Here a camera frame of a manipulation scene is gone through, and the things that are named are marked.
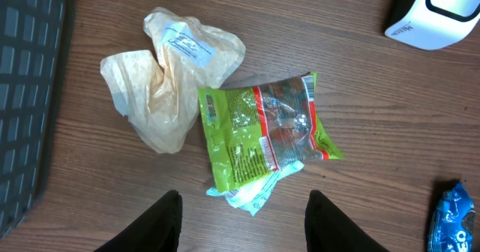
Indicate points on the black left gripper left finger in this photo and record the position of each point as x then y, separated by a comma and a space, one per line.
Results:
156, 230

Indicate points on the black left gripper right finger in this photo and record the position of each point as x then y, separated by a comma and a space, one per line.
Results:
327, 228

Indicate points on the teal snack packet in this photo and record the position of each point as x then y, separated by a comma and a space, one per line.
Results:
253, 196

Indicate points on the blue oreo packet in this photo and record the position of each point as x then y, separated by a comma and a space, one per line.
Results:
452, 225

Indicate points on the green candy bag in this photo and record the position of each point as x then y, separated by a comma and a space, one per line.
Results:
255, 131

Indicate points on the beige snack bag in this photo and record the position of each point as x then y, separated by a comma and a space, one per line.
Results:
158, 90

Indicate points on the white barcode scanner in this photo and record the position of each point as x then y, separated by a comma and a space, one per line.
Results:
431, 24

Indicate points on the grey plastic shopping basket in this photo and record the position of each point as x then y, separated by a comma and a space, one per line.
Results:
35, 42

